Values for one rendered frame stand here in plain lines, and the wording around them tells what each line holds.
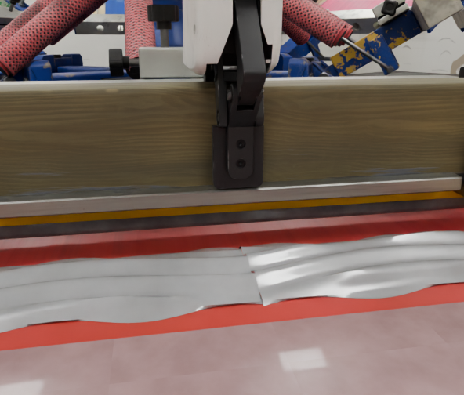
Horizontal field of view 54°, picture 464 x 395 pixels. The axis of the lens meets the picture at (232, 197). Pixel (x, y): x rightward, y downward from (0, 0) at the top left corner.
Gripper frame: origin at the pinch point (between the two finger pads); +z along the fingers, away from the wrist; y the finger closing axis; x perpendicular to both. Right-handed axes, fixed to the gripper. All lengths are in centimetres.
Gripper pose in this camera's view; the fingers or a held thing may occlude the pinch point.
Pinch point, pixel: (230, 148)
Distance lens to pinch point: 31.5
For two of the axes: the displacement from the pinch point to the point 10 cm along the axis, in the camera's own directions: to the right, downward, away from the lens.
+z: 0.0, 9.4, 3.3
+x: 9.8, -0.6, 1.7
